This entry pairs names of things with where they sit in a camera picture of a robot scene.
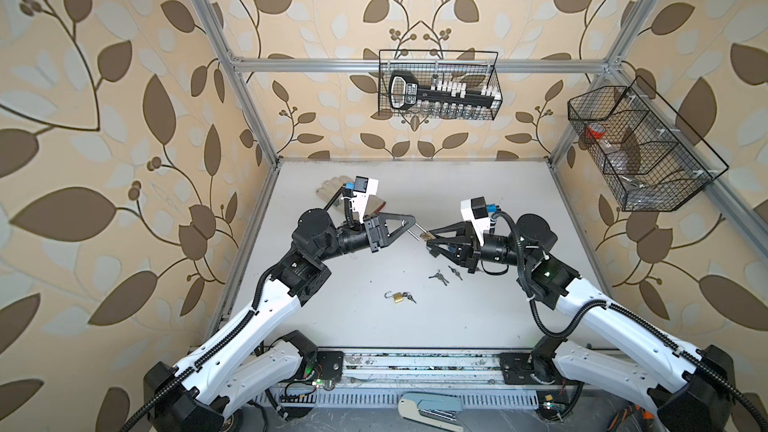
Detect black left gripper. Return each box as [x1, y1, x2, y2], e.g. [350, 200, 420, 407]
[311, 211, 412, 267]

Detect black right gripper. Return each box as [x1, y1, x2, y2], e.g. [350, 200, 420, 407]
[428, 222, 530, 275]

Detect brass padlock long shackle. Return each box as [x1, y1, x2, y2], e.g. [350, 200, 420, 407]
[402, 220, 435, 242]

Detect black padlock keys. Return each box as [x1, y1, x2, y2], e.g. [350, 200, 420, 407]
[430, 271, 449, 286]

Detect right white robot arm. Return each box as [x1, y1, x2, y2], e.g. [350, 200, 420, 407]
[427, 210, 767, 431]

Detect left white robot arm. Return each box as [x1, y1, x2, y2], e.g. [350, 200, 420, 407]
[122, 208, 416, 431]

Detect brass padlock with keys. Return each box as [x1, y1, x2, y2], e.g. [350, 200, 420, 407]
[384, 291, 416, 303]

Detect white work glove red cuff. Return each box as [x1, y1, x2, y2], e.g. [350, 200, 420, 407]
[316, 175, 354, 203]

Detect black socket set holder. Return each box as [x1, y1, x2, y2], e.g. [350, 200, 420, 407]
[383, 70, 502, 114]

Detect grey blue tool on floor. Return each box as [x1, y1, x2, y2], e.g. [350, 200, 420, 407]
[397, 392, 465, 432]

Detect red capped item in basket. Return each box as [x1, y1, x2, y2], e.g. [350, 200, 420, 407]
[584, 122, 606, 142]

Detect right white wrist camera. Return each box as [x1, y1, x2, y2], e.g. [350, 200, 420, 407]
[460, 197, 499, 244]

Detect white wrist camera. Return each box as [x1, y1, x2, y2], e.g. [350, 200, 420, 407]
[460, 197, 499, 244]
[343, 176, 386, 219]

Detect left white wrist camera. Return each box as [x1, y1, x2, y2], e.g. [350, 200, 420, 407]
[343, 176, 386, 219]

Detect black wire basket back wall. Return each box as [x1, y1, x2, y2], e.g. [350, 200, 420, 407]
[377, 48, 503, 121]

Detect black wire basket wall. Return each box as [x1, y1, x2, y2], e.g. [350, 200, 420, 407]
[567, 76, 729, 212]
[377, 48, 503, 121]

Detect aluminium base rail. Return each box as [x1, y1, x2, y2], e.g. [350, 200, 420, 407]
[270, 347, 577, 411]

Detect black wire basket right wall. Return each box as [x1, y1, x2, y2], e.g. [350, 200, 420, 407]
[567, 76, 729, 212]

